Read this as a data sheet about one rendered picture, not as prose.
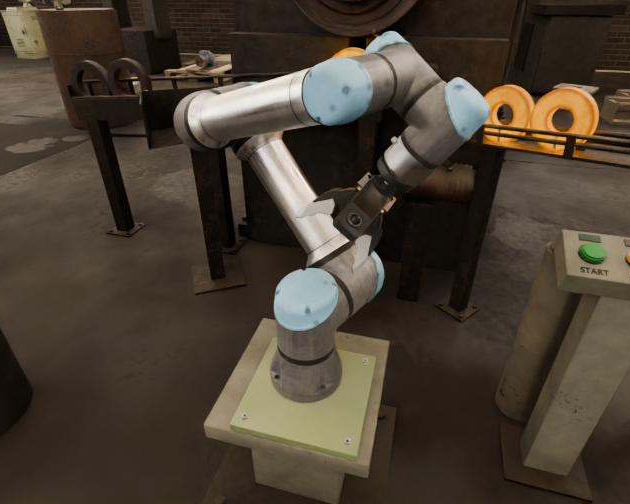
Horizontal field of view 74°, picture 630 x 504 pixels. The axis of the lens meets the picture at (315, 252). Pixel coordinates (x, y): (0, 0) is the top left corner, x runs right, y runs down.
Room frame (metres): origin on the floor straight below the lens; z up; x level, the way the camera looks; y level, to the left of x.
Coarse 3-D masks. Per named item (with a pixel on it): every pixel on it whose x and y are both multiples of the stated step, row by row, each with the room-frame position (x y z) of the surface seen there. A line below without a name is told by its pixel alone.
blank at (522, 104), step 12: (492, 96) 1.22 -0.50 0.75; (504, 96) 1.19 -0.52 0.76; (516, 96) 1.17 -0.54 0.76; (528, 96) 1.16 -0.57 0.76; (492, 108) 1.22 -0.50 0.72; (516, 108) 1.16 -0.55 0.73; (528, 108) 1.14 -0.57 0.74; (492, 120) 1.21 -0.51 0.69; (516, 120) 1.16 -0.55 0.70; (528, 120) 1.13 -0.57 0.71; (504, 132) 1.18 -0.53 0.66; (516, 132) 1.15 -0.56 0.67
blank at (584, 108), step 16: (544, 96) 1.11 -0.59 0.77; (560, 96) 1.08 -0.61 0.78; (576, 96) 1.05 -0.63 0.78; (544, 112) 1.10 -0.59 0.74; (576, 112) 1.04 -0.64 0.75; (592, 112) 1.02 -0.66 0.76; (544, 128) 1.09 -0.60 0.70; (576, 128) 1.04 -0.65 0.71; (592, 128) 1.01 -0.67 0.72; (544, 144) 1.09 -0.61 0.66
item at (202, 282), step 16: (144, 96) 1.46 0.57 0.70; (160, 96) 1.47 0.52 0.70; (176, 96) 1.49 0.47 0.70; (144, 112) 1.37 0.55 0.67; (160, 112) 1.47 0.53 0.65; (144, 128) 1.27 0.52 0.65; (160, 128) 1.47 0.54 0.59; (160, 144) 1.30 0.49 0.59; (176, 144) 1.29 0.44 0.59; (192, 160) 1.37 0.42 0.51; (208, 160) 1.39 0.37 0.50; (208, 176) 1.39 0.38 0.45; (208, 192) 1.38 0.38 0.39; (208, 208) 1.38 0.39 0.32; (208, 224) 1.38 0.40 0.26; (208, 240) 1.38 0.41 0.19; (208, 256) 1.37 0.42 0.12; (192, 272) 1.43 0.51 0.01; (208, 272) 1.43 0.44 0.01; (224, 272) 1.39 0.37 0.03; (240, 272) 1.43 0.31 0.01; (208, 288) 1.32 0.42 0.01; (224, 288) 1.32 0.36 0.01
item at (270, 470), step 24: (384, 408) 0.75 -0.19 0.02; (384, 432) 0.68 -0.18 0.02; (240, 456) 0.61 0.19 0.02; (264, 456) 0.53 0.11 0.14; (384, 456) 0.61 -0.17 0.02; (216, 480) 0.55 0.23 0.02; (240, 480) 0.55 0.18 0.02; (264, 480) 0.53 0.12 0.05; (288, 480) 0.52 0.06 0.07; (312, 480) 0.50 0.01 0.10; (336, 480) 0.49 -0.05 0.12; (360, 480) 0.55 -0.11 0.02; (384, 480) 0.55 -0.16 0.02
